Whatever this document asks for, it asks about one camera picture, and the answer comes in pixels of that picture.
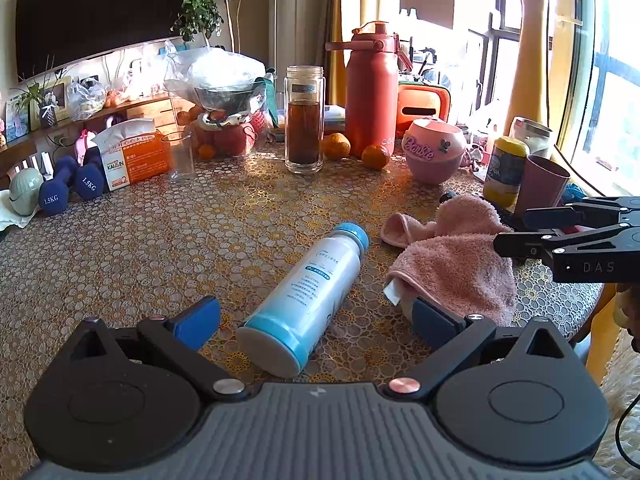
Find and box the gold patterned tablecloth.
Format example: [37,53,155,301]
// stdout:
[0,125,606,461]

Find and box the small leafy green plant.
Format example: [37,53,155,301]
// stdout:
[172,0,224,45]

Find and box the black television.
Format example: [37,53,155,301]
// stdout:
[15,0,193,78]

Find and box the small potted plant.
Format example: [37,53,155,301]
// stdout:
[20,55,66,129]

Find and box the orange and white tissue pack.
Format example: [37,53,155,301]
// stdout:
[92,117,174,192]

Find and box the glass tea bottle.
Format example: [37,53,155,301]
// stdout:
[284,65,325,175]

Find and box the pink round container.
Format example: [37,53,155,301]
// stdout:
[402,117,467,184]

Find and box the window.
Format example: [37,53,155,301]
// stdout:
[470,0,640,197]

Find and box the wooden picture frame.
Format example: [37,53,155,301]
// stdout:
[37,77,73,122]

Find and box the metal cup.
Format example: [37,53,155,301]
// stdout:
[509,116,555,159]

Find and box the yellow lid jar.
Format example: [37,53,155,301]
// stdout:
[482,136,530,212]

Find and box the yellow curtain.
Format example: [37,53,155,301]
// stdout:
[326,0,357,45]

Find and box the white and blue bottle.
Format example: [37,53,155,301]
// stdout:
[236,221,371,378]

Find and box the black cable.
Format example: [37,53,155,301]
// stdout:
[615,394,640,467]

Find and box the small clear plastic bag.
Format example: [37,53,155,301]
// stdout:
[66,79,108,122]

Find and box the red fruit bag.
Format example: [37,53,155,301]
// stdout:
[176,105,267,159]

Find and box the white plastic bag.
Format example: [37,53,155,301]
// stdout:
[107,42,167,102]

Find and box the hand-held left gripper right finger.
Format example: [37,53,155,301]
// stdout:
[387,296,576,401]

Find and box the metal bowl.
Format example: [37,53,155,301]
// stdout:
[192,82,262,112]

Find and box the red thermos jug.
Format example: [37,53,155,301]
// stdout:
[325,21,408,159]

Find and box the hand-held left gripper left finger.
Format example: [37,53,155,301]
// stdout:
[67,296,247,402]

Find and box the pink bag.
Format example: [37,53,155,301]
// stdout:
[75,129,99,155]

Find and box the blue dumbbell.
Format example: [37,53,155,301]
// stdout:
[38,156,81,216]
[75,147,109,201]

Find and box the clear drinking glass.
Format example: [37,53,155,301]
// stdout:
[161,131,197,184]

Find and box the white fluffy rug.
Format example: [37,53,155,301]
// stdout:
[597,330,640,480]

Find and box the large clear plastic bag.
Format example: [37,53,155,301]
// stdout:
[164,42,268,103]

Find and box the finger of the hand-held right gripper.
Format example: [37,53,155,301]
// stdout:
[493,225,640,261]
[523,195,640,233]

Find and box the teal strap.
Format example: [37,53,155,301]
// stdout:
[260,69,282,127]

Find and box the white cloth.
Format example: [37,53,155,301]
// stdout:
[0,192,39,231]

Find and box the light blue box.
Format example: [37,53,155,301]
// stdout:
[322,105,347,136]

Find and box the wooden television cabinet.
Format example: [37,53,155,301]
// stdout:
[0,92,197,183]

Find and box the small photo frame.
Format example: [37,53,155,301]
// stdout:
[4,94,32,142]

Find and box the yellow giraffe plush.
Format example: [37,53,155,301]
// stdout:
[487,0,554,127]

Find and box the orange tissue box holder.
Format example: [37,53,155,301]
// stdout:
[397,82,452,139]

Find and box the mauve cup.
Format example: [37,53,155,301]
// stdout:
[512,155,571,231]

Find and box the pink fluffy towel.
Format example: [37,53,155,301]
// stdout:
[380,195,518,328]

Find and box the green round container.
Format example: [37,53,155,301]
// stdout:
[8,167,45,217]

